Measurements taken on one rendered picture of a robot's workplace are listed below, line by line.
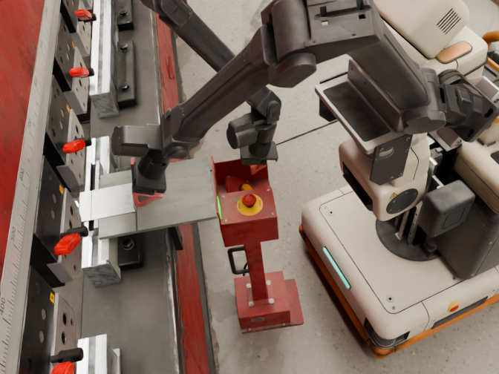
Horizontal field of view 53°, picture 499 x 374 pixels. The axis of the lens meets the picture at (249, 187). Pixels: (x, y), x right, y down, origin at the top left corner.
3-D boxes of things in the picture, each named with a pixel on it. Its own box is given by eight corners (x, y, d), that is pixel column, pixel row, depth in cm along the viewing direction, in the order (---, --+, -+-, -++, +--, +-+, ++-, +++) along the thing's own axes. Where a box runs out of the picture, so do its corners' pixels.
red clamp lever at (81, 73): (82, 66, 96) (93, 67, 106) (60, 70, 96) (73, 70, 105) (84, 75, 96) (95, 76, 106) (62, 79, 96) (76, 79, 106)
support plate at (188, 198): (217, 218, 112) (216, 216, 111) (99, 240, 111) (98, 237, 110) (208, 158, 123) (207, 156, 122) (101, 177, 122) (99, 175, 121)
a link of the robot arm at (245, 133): (281, 101, 123) (262, 88, 129) (240, 112, 118) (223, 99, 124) (280, 143, 130) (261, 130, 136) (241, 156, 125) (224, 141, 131)
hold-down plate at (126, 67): (137, 105, 154) (134, 98, 151) (119, 108, 154) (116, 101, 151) (134, 45, 172) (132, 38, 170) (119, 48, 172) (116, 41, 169)
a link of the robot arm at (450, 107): (464, 114, 94) (458, 87, 95) (434, 105, 88) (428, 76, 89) (420, 130, 101) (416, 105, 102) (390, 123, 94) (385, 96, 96)
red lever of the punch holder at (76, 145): (76, 142, 84) (90, 135, 93) (52, 146, 84) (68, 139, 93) (79, 152, 84) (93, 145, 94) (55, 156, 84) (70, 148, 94)
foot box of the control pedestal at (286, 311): (304, 324, 198) (304, 312, 189) (241, 334, 198) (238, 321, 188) (295, 278, 210) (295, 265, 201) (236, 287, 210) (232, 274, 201)
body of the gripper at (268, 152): (237, 145, 139) (242, 125, 133) (273, 145, 141) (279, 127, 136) (240, 162, 135) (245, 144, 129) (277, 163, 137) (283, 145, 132)
